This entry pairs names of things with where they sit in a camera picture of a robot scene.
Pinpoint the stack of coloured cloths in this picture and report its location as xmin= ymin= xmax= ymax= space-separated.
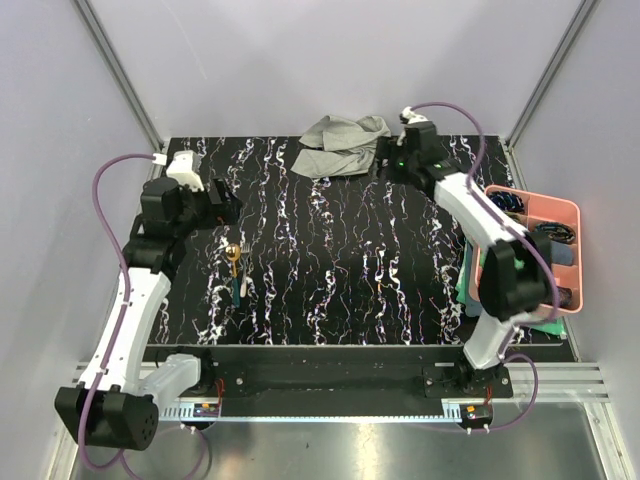
xmin=456 ymin=242 xmax=566 ymax=338

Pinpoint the dark brown napkin roll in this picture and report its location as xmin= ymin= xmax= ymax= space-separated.
xmin=558 ymin=287 xmax=573 ymax=309

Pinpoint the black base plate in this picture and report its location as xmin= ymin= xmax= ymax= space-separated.
xmin=146 ymin=345 xmax=513 ymax=421

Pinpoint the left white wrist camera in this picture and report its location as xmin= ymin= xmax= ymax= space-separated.
xmin=152 ymin=150 xmax=205 ymax=192

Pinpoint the gold spoon green handle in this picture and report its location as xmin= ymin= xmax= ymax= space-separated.
xmin=225 ymin=243 xmax=241 ymax=308

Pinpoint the blue patterned napkin roll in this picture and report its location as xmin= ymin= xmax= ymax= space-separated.
xmin=488 ymin=191 xmax=525 ymax=213

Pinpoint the pink divided tray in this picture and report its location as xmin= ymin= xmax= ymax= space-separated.
xmin=470 ymin=185 xmax=583 ymax=321

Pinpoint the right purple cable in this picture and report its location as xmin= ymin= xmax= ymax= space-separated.
xmin=409 ymin=101 xmax=560 ymax=434

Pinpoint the grey-blue folded napkin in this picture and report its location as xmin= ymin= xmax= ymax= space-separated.
xmin=551 ymin=242 xmax=574 ymax=266

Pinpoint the grey cloth napkin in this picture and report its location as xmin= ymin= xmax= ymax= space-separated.
xmin=291 ymin=115 xmax=391 ymax=180

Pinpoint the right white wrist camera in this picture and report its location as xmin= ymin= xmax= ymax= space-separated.
xmin=399 ymin=106 xmax=433 ymax=133

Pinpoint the purple cable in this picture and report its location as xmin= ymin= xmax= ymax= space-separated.
xmin=409 ymin=101 xmax=560 ymax=434
xmin=79 ymin=153 xmax=211 ymax=474

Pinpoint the blue-orange patterned napkin roll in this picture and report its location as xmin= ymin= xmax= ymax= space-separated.
xmin=533 ymin=222 xmax=576 ymax=245

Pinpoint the silver fork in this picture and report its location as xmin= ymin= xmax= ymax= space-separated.
xmin=239 ymin=243 xmax=251 ymax=298

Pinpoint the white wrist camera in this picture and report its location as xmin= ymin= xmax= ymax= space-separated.
xmin=152 ymin=150 xmax=205 ymax=192
xmin=399 ymin=106 xmax=433 ymax=133

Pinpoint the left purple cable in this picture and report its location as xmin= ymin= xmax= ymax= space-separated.
xmin=79 ymin=153 xmax=211 ymax=474

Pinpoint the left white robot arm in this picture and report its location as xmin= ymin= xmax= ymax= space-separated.
xmin=54 ymin=177 xmax=242 ymax=451

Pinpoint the black marble pattern mat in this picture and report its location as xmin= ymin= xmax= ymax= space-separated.
xmin=115 ymin=134 xmax=569 ymax=347

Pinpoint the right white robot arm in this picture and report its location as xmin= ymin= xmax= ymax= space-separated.
xmin=375 ymin=121 xmax=558 ymax=397

